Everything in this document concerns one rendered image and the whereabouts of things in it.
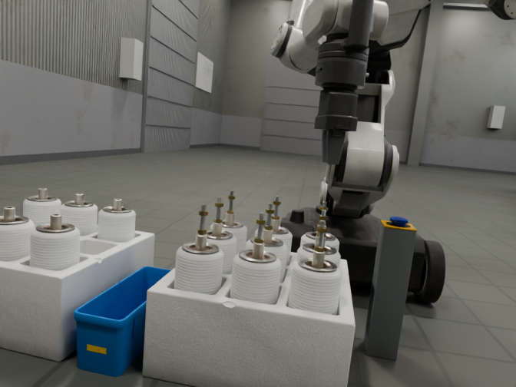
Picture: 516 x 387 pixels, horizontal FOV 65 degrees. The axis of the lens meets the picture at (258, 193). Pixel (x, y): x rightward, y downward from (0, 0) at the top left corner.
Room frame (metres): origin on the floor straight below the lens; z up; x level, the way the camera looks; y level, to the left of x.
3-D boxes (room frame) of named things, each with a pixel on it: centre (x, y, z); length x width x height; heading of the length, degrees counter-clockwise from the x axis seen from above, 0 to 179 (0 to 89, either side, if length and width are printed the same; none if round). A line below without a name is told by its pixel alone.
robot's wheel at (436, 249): (1.27, -0.58, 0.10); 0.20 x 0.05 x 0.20; 173
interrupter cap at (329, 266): (0.75, -0.13, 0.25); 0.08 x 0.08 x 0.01
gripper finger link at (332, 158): (0.73, -0.13, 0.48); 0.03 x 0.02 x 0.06; 95
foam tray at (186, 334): (0.88, -0.03, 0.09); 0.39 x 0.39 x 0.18; 81
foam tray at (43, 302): (0.98, 0.51, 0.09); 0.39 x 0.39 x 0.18; 78
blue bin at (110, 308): (0.86, 0.26, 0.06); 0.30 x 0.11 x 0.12; 169
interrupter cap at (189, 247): (0.79, 0.11, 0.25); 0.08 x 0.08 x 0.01
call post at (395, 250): (0.91, -0.33, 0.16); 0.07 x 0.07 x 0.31; 81
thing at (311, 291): (0.75, -0.13, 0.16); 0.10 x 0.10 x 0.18
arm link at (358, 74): (0.75, -0.13, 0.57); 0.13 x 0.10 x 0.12; 5
